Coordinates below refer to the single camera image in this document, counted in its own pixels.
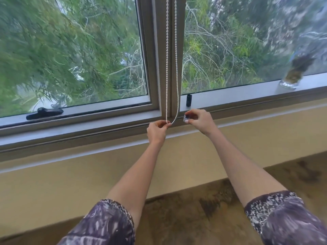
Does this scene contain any patterned purple sleeve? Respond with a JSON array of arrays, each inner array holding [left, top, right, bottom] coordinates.
[[57, 199, 136, 245], [244, 190, 327, 245]]

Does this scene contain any glass vase with plant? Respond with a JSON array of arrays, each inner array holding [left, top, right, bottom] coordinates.
[[279, 47, 316, 89]]

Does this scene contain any grey window frame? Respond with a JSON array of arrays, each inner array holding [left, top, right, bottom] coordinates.
[[0, 0, 327, 154]]

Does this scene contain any person's left hand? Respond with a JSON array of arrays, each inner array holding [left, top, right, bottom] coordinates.
[[146, 120, 172, 146]]

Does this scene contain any white beaded blind chain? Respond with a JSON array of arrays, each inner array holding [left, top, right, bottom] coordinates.
[[165, 0, 179, 125]]

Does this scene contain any person's right forearm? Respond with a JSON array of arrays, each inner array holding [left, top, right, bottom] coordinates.
[[207, 128, 288, 207]]

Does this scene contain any black window handle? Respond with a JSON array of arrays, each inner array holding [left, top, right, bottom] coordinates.
[[26, 107, 64, 120]]

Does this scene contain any person's right hand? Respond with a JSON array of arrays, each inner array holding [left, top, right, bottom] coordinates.
[[184, 109, 220, 137]]

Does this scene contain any patterned purple right sleeve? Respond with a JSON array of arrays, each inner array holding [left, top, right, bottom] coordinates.
[[244, 190, 327, 245]]

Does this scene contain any patterned purple left sleeve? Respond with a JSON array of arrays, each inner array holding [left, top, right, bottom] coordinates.
[[57, 199, 136, 245]]

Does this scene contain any person's left forearm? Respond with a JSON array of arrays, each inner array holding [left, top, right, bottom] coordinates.
[[105, 139, 166, 230]]

